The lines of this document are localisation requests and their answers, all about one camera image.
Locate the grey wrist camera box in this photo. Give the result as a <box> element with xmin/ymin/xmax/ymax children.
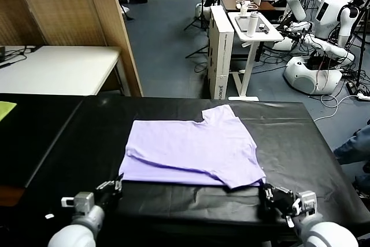
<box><xmin>291</xmin><ymin>190</ymin><xmax>318</xmax><ymax>216</ymax></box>
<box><xmin>61</xmin><ymin>191</ymin><xmax>95</xmax><ymax>216</ymax></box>

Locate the yellow-green cloth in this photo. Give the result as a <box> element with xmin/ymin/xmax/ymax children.
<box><xmin>0</xmin><ymin>101</ymin><xmax>17</xmax><ymax>122</ymax></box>

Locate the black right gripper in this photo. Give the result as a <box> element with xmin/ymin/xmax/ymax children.
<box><xmin>258</xmin><ymin>181</ymin><xmax>300</xmax><ymax>220</ymax></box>

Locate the white humanoid robot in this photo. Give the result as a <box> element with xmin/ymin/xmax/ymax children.
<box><xmin>282</xmin><ymin>0</ymin><xmax>365</xmax><ymax>95</ymax></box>

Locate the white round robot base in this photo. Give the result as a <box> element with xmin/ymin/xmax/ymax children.
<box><xmin>195</xmin><ymin>3</ymin><xmax>212</xmax><ymax>19</ymax></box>

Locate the grey tablet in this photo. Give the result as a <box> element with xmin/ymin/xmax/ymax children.
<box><xmin>234</xmin><ymin>15</ymin><xmax>271</xmax><ymax>32</ymax></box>

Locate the tall white cardboard box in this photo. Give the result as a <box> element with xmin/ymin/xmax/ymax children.
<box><xmin>206</xmin><ymin>5</ymin><xmax>235</xmax><ymax>100</ymax></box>

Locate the black cable on table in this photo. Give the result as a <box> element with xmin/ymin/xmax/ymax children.
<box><xmin>0</xmin><ymin>46</ymin><xmax>38</xmax><ymax>70</ymax></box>

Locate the white rectangular table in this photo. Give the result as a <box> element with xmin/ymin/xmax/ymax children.
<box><xmin>0</xmin><ymin>45</ymin><xmax>124</xmax><ymax>97</ymax></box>

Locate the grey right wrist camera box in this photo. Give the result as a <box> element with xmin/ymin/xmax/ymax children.
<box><xmin>291</xmin><ymin>190</ymin><xmax>318</xmax><ymax>216</ymax></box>

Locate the lavender t-shirt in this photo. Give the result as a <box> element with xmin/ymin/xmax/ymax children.
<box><xmin>118</xmin><ymin>104</ymin><xmax>267</xmax><ymax>191</ymax></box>

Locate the white floor cable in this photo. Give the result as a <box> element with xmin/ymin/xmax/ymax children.
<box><xmin>313</xmin><ymin>93</ymin><xmax>359</xmax><ymax>122</ymax></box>

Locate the white desktop holder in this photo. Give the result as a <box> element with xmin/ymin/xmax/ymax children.
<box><xmin>235</xmin><ymin>0</ymin><xmax>260</xmax><ymax>16</ymax></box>

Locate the tall black tripod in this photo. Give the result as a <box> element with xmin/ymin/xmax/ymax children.
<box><xmin>345</xmin><ymin>0</ymin><xmax>370</xmax><ymax>86</ymax></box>

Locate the black monitor floor stand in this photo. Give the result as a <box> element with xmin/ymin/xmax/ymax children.
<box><xmin>184</xmin><ymin>0</ymin><xmax>212</xmax><ymax>60</ymax></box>

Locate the white height-adjustable side table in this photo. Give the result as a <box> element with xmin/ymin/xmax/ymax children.
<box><xmin>227</xmin><ymin>11</ymin><xmax>284</xmax><ymax>102</ymax></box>

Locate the white drinking bottle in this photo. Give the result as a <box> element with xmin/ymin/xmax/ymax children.
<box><xmin>246</xmin><ymin>11</ymin><xmax>260</xmax><ymax>37</ymax></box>

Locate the large matte black table cover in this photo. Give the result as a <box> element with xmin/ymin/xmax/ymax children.
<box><xmin>17</xmin><ymin>95</ymin><xmax>369</xmax><ymax>244</ymax></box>

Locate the glossy black table cover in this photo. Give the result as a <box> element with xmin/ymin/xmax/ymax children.
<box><xmin>0</xmin><ymin>93</ymin><xmax>85</xmax><ymax>189</ymax></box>

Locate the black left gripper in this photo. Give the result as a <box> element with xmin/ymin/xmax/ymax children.
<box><xmin>94</xmin><ymin>172</ymin><xmax>125</xmax><ymax>213</ymax></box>

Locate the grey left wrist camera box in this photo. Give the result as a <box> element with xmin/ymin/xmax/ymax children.
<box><xmin>61</xmin><ymin>191</ymin><xmax>95</xmax><ymax>216</ymax></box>

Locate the white floor stand base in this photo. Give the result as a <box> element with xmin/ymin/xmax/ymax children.
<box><xmin>120</xmin><ymin>5</ymin><xmax>134</xmax><ymax>21</ymax></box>

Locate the person in dark jeans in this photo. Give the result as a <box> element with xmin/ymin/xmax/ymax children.
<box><xmin>334</xmin><ymin>125</ymin><xmax>370</xmax><ymax>196</ymax></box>

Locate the wooden folding screen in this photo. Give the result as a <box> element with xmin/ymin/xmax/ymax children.
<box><xmin>0</xmin><ymin>0</ymin><xmax>144</xmax><ymax>97</ymax></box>

